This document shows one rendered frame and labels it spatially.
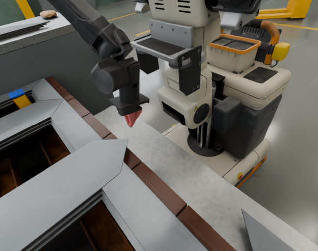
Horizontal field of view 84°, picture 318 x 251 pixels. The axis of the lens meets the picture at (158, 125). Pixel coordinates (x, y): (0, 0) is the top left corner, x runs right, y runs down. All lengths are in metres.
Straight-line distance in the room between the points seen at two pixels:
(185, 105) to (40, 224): 0.60
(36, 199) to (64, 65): 0.88
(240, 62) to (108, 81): 0.68
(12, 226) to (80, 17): 0.51
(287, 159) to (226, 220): 1.19
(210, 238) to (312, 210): 1.18
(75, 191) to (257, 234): 0.48
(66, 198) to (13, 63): 0.87
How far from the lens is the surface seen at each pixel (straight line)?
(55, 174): 0.61
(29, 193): 0.62
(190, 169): 0.69
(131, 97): 0.49
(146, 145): 0.77
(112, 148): 0.58
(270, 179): 1.58
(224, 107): 0.84
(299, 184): 1.64
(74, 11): 0.50
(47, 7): 9.00
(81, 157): 0.60
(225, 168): 1.19
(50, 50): 1.25
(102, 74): 0.42
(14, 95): 1.05
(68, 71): 1.30
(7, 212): 0.63
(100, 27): 0.48
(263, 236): 0.59
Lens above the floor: 1.26
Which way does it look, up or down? 43 degrees down
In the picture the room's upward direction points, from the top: 9 degrees counter-clockwise
